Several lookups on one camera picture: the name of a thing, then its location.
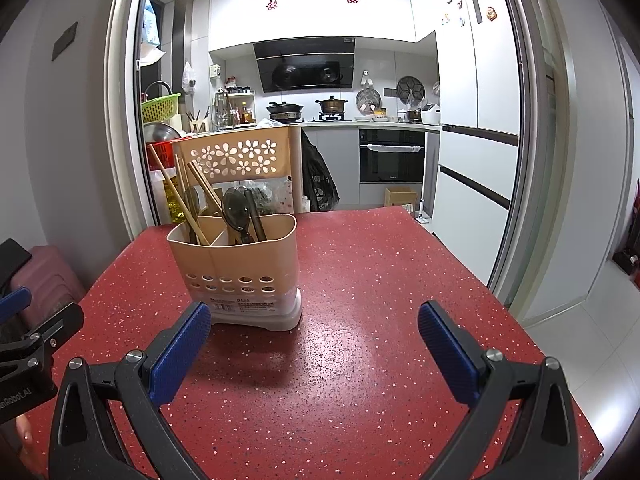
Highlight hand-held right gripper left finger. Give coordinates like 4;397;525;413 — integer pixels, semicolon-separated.
48;301;213;480

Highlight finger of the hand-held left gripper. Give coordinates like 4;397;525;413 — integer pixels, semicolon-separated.
0;302;85;362
0;286;33;325

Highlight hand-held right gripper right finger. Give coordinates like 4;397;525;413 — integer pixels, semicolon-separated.
419;301;581;480

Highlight beige plastic utensil holder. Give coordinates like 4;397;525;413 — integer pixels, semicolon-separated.
166;213;304;333

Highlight smoky spoon with black handle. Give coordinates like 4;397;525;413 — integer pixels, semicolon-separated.
243;189;269;242
182;186;204;234
222;187;250;246

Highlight person's left hand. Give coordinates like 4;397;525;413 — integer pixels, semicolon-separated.
14;412;35;461

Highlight black chair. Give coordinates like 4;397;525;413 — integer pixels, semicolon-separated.
0;239;32;287

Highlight yellow oil bottle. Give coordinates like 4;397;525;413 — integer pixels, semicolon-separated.
160;167;184;224

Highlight white floor sweeper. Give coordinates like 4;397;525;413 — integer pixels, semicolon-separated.
414;157;431;222

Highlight cardboard box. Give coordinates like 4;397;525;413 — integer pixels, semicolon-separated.
384;186;419;211

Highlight white refrigerator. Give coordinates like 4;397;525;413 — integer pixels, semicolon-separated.
431;0;524;262

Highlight red plastic basket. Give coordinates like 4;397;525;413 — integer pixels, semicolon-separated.
148;137;191;171

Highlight black built-in oven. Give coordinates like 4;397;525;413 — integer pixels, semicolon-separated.
359;128;427;185

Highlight steel mixing bowl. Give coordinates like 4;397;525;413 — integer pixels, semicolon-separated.
145;121;182;144

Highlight black hanging bag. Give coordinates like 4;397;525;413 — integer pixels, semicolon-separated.
300;132;341;212

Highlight green plastic basket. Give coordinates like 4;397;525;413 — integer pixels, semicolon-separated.
141;93;182;124

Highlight white spice rack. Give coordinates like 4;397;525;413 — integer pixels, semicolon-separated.
214;87;257;129

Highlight round metal strainer plate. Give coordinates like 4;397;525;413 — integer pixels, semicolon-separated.
356;87;382;114

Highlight grey round steamer rack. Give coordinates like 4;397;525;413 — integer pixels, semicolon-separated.
396;76;426;103

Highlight brown cooking pot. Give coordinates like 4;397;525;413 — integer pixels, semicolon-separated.
316;95;350;115

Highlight black range hood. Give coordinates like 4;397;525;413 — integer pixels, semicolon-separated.
252;36;357;94

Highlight dark items by wall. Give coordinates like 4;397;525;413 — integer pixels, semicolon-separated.
612;180;640;287

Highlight dark wall switch panel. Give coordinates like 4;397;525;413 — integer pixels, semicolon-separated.
52;21;80;59

